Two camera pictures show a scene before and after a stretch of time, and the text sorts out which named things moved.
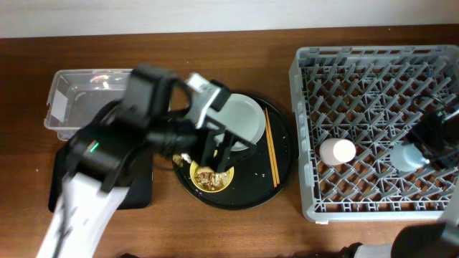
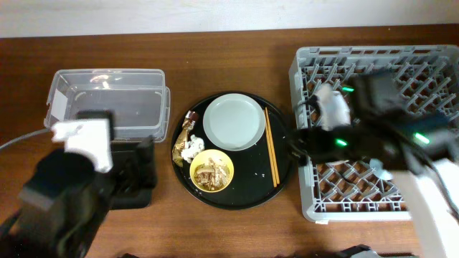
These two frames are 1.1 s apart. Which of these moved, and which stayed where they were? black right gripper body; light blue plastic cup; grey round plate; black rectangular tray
Moved: black right gripper body; light blue plastic cup
Stayed: grey round plate; black rectangular tray
